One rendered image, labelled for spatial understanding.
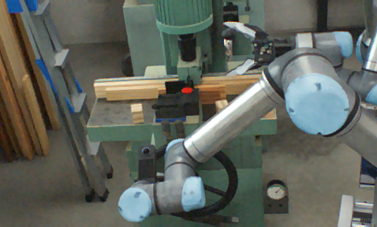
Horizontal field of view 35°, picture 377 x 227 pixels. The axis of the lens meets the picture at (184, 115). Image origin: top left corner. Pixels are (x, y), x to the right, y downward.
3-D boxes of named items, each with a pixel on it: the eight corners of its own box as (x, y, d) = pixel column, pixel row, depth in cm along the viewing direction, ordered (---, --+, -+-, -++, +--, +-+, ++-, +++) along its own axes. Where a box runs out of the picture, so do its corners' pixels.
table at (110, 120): (82, 160, 188) (78, 144, 185) (100, 107, 214) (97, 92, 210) (279, 152, 182) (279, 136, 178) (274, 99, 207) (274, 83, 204)
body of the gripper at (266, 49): (251, 39, 166) (296, 38, 165) (251, 33, 174) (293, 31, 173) (252, 67, 168) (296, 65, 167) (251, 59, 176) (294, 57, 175)
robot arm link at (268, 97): (303, 20, 136) (153, 144, 155) (311, 42, 127) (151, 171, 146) (334, 53, 141) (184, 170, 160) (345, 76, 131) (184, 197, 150)
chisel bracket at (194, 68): (179, 90, 196) (177, 67, 192) (182, 68, 208) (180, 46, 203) (202, 89, 196) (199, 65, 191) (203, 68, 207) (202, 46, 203)
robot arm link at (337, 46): (352, 65, 168) (354, 38, 164) (311, 67, 169) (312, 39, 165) (348, 53, 175) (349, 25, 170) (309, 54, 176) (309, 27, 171)
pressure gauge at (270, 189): (266, 204, 197) (266, 184, 193) (266, 196, 200) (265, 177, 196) (286, 203, 196) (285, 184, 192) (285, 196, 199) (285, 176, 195)
